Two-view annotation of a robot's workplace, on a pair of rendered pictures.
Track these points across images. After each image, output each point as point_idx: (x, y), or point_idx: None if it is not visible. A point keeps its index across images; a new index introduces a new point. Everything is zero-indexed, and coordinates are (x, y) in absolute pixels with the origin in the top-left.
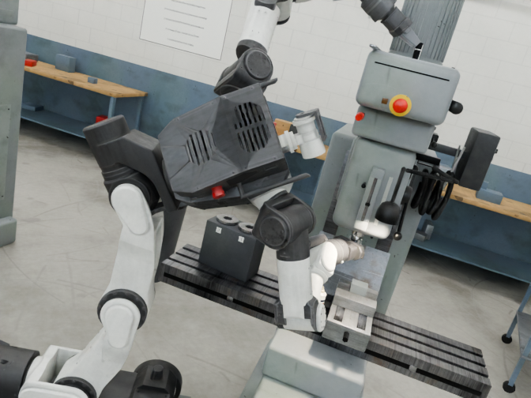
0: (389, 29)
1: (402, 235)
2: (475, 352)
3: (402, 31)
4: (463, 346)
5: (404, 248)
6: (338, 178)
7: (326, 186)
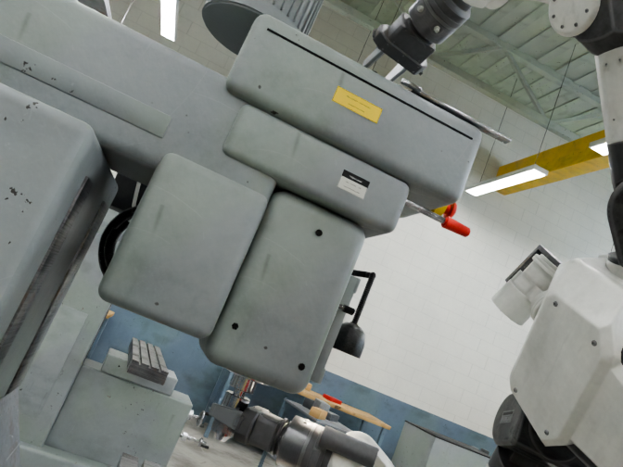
0: (404, 48)
1: (42, 338)
2: (137, 460)
3: (421, 74)
4: (130, 462)
5: (31, 361)
6: (47, 257)
7: (21, 288)
